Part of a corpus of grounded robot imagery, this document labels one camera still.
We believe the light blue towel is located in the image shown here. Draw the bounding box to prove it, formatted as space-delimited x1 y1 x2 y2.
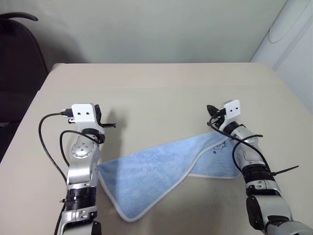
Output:
97 131 242 223

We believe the black office chair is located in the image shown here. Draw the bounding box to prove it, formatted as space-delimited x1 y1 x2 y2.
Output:
0 12 53 161

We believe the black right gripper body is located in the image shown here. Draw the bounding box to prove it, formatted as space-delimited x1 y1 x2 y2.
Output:
208 113 224 128

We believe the white curved panel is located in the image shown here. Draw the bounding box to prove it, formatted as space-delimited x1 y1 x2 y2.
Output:
249 0 313 118

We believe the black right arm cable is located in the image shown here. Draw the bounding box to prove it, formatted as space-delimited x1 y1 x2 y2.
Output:
207 108 276 177

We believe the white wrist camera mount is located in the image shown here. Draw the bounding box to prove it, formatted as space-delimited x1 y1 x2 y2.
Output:
218 99 242 131
68 103 106 136

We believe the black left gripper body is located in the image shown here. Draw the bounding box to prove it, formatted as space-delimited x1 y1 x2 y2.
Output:
94 104 103 125

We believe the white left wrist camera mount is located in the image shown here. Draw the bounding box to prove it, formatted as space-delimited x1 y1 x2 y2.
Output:
68 103 106 136

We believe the black zip tie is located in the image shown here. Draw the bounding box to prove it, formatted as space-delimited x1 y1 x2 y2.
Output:
269 165 300 176

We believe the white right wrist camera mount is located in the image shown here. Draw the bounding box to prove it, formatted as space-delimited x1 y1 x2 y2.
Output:
218 99 242 131

